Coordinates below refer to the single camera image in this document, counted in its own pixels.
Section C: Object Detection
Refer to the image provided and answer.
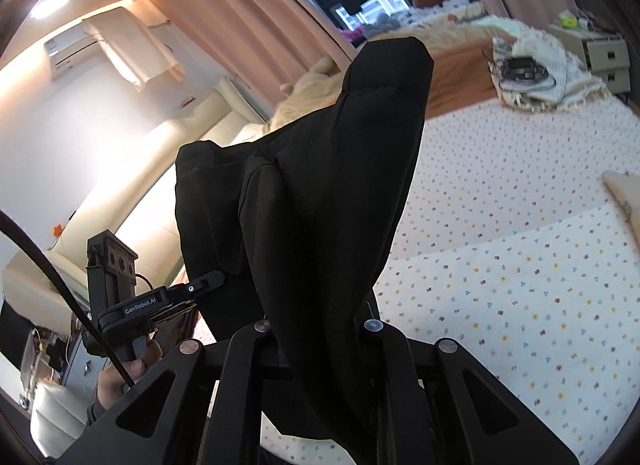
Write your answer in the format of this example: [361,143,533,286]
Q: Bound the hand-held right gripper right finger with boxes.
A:
[362,317,581,465]

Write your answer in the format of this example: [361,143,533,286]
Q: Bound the grey drawer cabinet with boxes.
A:
[62,325,108,391]

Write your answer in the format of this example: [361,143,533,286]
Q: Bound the wide pink curtain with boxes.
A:
[140,0,361,121]

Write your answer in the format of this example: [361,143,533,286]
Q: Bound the white air conditioner cover cloth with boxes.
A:
[82,8,186,85]

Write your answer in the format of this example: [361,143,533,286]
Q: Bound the cream cushioned seat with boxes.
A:
[30,382,96,446]

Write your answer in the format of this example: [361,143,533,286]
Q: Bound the white air conditioner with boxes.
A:
[42,25,108,81]

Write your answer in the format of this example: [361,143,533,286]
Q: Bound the cream padded headboard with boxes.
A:
[0,75,281,326]

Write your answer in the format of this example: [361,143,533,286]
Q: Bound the black device with cables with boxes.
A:
[482,48,558,91]

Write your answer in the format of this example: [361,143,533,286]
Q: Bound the person's left hand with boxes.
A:
[97,340,163,411]

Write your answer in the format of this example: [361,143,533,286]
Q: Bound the white dotted bedsheet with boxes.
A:
[190,90,640,465]

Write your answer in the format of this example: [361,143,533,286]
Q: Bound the grey nightstand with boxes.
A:
[547,20,633,96]

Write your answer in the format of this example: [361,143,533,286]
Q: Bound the large black garment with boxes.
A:
[175,36,435,465]

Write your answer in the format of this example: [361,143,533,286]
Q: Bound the beige folded cloth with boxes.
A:
[602,170,640,248]

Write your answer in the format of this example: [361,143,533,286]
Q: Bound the beige plush toy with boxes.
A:
[280,55,346,96]

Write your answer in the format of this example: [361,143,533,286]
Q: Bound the salmon duvet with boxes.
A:
[420,42,506,118]

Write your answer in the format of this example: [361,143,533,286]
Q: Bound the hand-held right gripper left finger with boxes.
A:
[55,320,281,465]

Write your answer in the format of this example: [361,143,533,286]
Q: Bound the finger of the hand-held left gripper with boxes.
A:
[172,269,226,299]

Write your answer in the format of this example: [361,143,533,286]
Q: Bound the white fringed cloth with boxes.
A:
[492,25,608,113]

